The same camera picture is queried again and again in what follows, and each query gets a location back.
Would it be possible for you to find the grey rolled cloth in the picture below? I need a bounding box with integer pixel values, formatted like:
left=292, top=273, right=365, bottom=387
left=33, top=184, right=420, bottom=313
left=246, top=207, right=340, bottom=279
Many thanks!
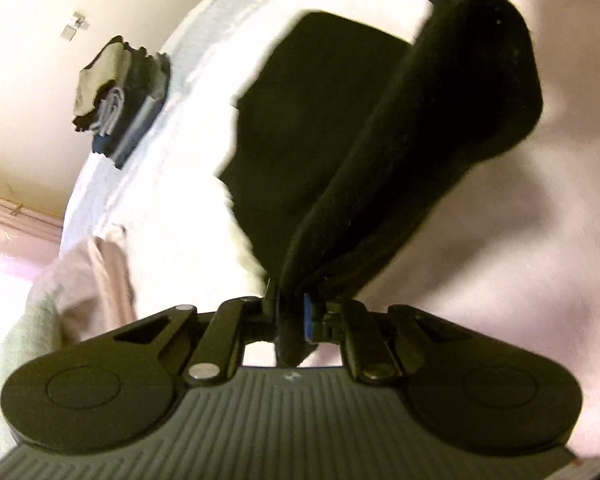
left=96, top=87, right=127, bottom=137

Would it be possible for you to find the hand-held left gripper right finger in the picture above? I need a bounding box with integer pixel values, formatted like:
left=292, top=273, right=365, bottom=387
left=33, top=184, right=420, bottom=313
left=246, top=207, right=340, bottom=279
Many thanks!
left=302, top=294, right=452, bottom=385

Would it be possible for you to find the dark folded clothes pile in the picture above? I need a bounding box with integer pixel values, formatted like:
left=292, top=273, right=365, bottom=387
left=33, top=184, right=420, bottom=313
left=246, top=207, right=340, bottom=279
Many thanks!
left=91, top=46, right=173, bottom=170

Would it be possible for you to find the small white wall bracket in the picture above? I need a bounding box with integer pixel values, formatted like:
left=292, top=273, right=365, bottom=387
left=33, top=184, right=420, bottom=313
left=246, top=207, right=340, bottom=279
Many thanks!
left=60, top=11, right=90, bottom=41

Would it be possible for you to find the pink patterned fabric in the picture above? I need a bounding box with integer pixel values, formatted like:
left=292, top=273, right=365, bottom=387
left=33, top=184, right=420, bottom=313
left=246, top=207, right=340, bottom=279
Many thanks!
left=0, top=189, right=65, bottom=263

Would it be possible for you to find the olive folded garment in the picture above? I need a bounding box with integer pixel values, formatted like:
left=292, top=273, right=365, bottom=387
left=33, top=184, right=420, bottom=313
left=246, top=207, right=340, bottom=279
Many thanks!
left=72, top=35, right=133, bottom=128

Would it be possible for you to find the pink cloth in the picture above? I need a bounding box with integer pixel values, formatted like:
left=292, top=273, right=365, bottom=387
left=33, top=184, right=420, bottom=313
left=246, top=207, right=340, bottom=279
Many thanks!
left=30, top=224, right=138, bottom=347

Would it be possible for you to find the pale green towel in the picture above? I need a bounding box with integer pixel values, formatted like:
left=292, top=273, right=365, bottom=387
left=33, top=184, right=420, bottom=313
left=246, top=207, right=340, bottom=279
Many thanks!
left=0, top=285, right=66, bottom=441

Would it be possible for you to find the black garment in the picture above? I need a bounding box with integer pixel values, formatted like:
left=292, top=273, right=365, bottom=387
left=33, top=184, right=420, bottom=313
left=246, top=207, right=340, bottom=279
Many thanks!
left=215, top=0, right=546, bottom=368

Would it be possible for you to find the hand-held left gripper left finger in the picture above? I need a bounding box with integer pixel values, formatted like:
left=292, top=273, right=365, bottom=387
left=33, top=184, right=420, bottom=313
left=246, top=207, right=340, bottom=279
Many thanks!
left=112, top=280, right=281, bottom=387

